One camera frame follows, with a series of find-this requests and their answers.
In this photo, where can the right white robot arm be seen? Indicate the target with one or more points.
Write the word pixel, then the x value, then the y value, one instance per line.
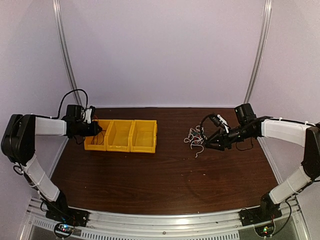
pixel 304 134

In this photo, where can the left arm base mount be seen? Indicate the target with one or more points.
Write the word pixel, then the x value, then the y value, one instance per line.
pixel 67 215

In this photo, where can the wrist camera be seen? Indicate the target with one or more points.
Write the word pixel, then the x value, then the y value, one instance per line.
pixel 88 114
pixel 219 121

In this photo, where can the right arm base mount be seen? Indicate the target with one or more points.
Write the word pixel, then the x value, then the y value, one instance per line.
pixel 262 213

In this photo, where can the right aluminium frame post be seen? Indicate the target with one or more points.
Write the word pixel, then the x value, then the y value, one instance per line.
pixel 264 31

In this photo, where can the right circuit board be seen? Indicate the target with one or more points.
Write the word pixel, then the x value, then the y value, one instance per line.
pixel 265 230

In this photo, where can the circuit board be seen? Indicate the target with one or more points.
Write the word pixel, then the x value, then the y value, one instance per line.
pixel 265 230
pixel 63 230

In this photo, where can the aluminium frame post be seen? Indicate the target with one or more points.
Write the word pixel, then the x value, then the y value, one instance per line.
pixel 63 43
pixel 264 31

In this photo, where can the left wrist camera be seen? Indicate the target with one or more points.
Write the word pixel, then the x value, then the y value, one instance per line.
pixel 88 114

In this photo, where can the left yellow plastic bin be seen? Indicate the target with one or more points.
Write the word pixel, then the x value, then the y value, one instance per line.
pixel 98 142

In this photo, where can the right yellow plastic bin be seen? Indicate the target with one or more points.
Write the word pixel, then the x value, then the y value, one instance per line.
pixel 144 136

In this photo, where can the front aluminium rail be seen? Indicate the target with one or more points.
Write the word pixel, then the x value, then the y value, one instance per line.
pixel 223 225

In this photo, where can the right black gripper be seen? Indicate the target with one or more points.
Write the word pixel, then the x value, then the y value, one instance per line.
pixel 226 141

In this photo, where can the left circuit board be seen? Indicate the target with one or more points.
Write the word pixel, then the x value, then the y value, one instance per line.
pixel 63 230

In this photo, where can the middle yellow plastic bin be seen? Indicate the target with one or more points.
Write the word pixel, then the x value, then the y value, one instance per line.
pixel 118 135

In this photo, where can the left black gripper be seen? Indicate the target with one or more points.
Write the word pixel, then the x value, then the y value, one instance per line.
pixel 93 132

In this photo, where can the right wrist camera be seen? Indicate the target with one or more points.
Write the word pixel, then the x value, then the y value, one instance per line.
pixel 219 121

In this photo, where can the left aluminium frame post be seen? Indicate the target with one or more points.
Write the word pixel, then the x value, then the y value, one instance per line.
pixel 63 43

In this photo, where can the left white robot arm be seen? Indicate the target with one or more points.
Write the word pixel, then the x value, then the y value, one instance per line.
pixel 19 145

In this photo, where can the yellow plastic bin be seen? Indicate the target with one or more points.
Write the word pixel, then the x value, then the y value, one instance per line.
pixel 144 136
pixel 98 142
pixel 118 135

